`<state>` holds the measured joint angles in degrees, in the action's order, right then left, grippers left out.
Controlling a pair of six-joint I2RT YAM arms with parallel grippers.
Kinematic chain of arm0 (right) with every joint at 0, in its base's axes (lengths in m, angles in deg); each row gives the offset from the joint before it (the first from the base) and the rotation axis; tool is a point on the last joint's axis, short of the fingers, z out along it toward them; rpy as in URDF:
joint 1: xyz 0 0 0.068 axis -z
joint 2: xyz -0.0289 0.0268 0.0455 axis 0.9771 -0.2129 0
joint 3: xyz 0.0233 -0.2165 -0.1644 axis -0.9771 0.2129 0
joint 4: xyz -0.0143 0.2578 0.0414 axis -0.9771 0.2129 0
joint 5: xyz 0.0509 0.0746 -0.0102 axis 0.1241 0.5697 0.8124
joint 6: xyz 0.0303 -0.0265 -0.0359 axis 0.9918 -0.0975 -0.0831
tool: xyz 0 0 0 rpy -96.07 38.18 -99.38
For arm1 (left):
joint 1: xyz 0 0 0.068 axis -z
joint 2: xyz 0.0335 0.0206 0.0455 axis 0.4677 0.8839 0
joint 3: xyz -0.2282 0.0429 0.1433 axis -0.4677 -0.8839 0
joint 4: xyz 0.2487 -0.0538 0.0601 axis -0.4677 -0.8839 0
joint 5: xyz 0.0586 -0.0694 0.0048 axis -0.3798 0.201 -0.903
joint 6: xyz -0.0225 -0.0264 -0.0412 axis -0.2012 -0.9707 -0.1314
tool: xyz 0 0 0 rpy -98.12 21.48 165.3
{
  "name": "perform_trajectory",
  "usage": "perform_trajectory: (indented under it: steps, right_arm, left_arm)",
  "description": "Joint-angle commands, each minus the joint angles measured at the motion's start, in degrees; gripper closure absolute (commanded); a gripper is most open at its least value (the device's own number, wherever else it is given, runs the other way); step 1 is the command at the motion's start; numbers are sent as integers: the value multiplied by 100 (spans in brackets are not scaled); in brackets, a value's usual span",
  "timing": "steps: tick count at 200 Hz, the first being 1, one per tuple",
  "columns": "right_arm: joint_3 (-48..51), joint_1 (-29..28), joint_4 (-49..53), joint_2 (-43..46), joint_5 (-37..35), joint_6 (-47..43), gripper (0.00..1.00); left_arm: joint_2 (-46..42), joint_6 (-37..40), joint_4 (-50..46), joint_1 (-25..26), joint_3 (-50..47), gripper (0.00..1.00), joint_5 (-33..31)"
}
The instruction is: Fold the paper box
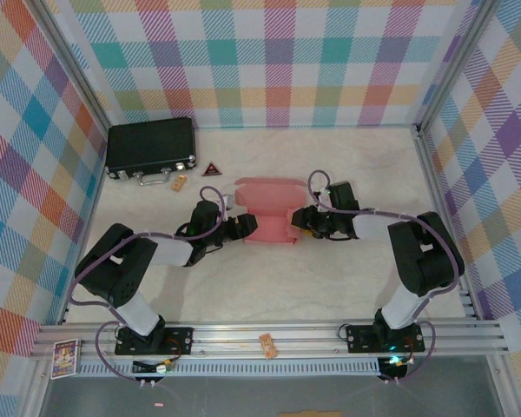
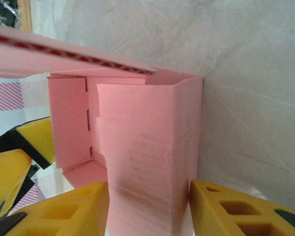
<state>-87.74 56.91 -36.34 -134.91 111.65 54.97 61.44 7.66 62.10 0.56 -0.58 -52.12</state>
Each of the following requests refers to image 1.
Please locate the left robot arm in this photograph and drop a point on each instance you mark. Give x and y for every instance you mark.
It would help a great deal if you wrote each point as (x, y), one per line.
(113, 269)

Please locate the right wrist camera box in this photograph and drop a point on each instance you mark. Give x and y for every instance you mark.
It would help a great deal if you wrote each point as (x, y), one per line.
(320, 195)

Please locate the black carrying case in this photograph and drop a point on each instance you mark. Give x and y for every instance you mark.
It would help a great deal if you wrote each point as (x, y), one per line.
(149, 143)

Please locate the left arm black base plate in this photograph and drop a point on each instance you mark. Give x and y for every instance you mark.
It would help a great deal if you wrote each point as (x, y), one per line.
(178, 341)

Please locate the aluminium side rail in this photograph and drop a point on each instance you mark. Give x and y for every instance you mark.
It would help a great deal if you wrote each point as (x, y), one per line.
(96, 191)
(434, 182)

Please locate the orange printed wooden block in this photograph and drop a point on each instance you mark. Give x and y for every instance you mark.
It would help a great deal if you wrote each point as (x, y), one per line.
(268, 346)

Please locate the aluminium mounting rail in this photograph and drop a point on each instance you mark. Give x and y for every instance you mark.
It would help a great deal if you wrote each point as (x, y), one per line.
(243, 336)

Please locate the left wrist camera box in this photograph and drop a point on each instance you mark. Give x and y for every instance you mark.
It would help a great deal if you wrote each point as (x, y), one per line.
(228, 200)

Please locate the pink paper box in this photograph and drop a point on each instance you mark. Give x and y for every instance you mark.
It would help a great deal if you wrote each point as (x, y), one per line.
(269, 195)

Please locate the brown cardboard piece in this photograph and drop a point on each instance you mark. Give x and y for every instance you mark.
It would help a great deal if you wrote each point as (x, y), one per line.
(310, 414)

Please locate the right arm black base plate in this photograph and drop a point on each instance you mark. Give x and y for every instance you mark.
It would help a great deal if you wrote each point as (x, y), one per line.
(360, 339)

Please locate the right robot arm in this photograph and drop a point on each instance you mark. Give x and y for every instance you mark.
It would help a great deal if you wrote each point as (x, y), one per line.
(425, 256)

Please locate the black wiring connector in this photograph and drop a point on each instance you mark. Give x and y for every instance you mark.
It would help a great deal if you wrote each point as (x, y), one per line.
(149, 368)
(393, 368)

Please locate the colourful printed card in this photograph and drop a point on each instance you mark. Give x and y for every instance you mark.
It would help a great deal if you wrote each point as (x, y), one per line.
(65, 359)

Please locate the small orange wooden block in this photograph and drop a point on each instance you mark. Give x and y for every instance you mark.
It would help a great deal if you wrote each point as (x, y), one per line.
(179, 183)

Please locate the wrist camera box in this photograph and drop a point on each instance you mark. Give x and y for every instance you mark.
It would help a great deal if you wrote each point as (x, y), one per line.
(320, 195)
(228, 200)

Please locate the black triangular badge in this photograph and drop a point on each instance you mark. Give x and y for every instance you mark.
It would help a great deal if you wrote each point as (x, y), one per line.
(211, 170)

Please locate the aluminium frame post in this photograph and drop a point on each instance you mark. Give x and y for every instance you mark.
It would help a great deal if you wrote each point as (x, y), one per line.
(454, 65)
(75, 65)

